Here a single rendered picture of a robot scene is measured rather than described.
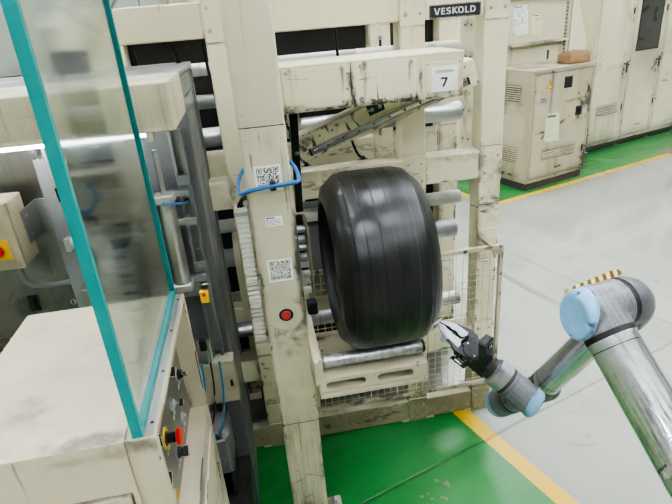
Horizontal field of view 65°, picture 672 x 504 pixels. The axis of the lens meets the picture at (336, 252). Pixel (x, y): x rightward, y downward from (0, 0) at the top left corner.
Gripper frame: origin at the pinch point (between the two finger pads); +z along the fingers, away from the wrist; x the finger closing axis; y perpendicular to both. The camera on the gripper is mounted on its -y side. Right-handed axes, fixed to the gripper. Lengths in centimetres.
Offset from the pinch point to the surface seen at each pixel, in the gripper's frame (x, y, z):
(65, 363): -78, -17, 63
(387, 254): -4.3, -17.7, 25.5
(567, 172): 420, 280, -51
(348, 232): -6.2, -16.9, 37.7
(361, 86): 38, -19, 67
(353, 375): -22.8, 22.2, 10.4
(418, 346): -2.9, 16.1, 0.0
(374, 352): -13.5, 18.5, 9.9
